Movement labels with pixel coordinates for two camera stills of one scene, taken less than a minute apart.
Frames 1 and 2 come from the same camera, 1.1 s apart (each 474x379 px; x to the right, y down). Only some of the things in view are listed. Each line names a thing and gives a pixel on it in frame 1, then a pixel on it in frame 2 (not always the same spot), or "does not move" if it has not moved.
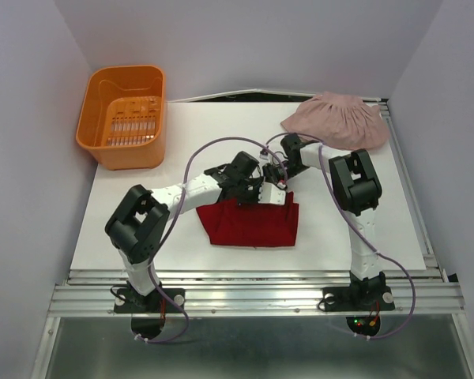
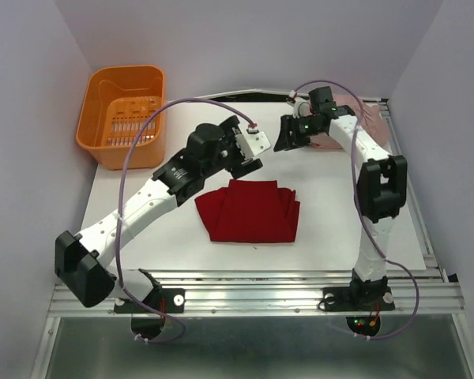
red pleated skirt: x=252 y=224 does not move
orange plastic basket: x=122 y=118 does not move
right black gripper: x=269 y=174 → x=285 y=141
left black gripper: x=257 y=181 → x=241 y=170
